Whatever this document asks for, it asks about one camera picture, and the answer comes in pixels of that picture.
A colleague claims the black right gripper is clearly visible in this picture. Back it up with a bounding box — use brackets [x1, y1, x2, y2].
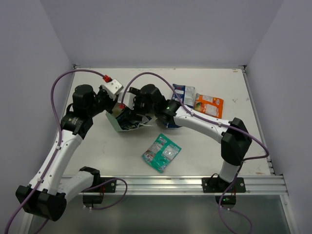
[124, 87, 157, 121]

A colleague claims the green paper gift bag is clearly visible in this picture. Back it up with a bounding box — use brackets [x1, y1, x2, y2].
[106, 107, 156, 132]

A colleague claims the dark blue snack packet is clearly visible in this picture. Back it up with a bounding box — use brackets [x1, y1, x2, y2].
[116, 109, 152, 131]

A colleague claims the blue white snack packet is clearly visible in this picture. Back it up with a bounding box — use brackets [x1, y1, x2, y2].
[173, 84, 195, 108]
[156, 118, 180, 129]

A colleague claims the green snack packet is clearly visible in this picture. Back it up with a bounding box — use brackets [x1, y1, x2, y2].
[142, 134, 181, 173]

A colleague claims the orange snack packet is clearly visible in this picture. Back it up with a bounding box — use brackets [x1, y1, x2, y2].
[194, 93, 224, 118]

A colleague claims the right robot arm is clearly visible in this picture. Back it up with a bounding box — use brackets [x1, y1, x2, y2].
[121, 84, 252, 192]

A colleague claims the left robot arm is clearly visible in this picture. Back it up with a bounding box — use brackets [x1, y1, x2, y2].
[16, 84, 120, 221]

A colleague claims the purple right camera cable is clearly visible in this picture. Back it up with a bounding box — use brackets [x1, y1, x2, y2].
[119, 72, 270, 181]

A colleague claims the purple camera cable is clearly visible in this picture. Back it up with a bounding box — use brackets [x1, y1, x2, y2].
[119, 72, 270, 181]
[2, 68, 112, 232]

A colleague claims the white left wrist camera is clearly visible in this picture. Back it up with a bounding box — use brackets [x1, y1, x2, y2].
[100, 79, 124, 100]

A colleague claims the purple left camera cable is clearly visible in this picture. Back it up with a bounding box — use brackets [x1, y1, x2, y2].
[2, 68, 112, 232]

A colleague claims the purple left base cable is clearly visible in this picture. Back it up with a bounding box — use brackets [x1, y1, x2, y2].
[82, 177, 128, 212]

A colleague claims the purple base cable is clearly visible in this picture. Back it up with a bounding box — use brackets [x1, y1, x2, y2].
[82, 177, 128, 212]
[218, 180, 253, 234]

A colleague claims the black left base bracket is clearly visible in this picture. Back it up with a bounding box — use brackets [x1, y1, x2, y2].
[97, 177, 117, 194]

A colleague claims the black base bracket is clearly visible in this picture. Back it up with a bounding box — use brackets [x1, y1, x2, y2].
[201, 176, 246, 193]
[97, 177, 117, 194]

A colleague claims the black right base bracket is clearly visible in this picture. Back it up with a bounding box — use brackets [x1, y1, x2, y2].
[201, 176, 246, 193]

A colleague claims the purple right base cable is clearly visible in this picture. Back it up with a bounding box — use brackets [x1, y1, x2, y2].
[218, 180, 253, 234]

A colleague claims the aluminium mounting rail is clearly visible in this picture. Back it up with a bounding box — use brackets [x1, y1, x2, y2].
[58, 174, 288, 195]

